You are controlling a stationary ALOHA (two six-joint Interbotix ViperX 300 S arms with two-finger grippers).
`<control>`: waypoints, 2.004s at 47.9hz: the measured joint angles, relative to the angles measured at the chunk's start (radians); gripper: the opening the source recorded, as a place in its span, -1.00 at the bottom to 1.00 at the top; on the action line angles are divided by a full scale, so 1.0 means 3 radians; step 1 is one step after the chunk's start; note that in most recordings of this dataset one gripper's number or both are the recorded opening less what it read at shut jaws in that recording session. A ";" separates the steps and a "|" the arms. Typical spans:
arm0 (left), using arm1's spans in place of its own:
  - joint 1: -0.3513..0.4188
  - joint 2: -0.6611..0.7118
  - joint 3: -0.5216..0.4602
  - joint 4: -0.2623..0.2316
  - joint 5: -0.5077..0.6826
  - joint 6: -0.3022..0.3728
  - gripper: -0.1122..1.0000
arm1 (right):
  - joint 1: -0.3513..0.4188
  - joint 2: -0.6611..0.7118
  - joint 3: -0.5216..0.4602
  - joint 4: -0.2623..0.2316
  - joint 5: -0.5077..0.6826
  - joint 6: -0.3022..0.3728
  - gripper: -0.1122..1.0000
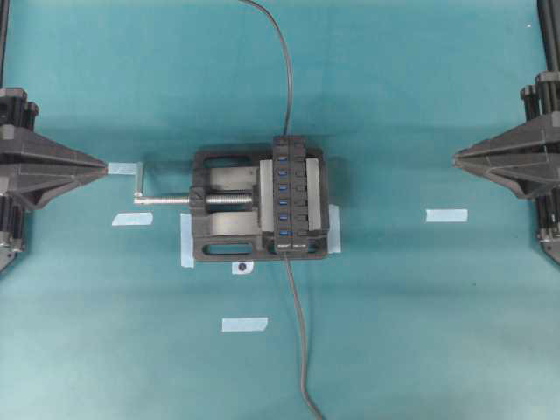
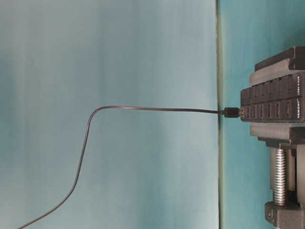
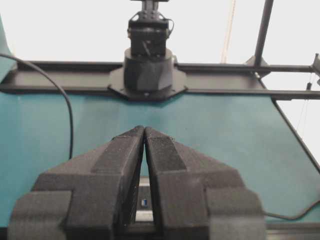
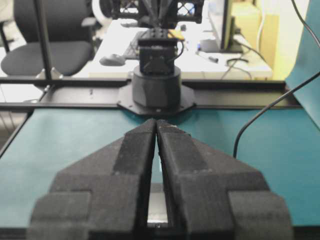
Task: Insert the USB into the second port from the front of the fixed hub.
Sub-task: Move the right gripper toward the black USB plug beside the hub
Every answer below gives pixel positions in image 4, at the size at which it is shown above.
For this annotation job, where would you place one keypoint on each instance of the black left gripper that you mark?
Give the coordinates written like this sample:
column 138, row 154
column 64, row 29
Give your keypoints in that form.
column 157, row 13

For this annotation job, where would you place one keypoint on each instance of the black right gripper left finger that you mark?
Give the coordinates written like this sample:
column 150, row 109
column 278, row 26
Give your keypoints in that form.
column 106, row 192

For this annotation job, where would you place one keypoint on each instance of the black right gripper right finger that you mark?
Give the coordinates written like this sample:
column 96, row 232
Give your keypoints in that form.
column 217, row 196

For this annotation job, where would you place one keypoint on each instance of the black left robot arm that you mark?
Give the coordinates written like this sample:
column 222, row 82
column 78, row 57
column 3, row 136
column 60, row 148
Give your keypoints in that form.
column 156, row 62

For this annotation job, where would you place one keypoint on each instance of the black keyboard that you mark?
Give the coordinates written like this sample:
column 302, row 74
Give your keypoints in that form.
column 132, row 51

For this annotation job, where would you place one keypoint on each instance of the black computer mouse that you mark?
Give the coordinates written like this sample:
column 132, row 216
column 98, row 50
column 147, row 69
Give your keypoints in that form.
column 112, row 60

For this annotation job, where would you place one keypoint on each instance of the black office chair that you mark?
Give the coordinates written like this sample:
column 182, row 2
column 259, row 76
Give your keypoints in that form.
column 69, row 40

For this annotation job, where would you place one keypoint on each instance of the teal backdrop sheet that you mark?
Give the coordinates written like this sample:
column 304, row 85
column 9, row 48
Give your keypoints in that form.
column 307, row 65

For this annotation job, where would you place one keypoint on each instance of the black vertical frame post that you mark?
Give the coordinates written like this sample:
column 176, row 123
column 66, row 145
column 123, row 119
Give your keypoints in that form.
column 43, row 37

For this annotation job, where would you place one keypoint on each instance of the black aluminium frame rail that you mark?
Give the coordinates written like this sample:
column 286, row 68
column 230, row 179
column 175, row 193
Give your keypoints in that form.
column 148, row 96

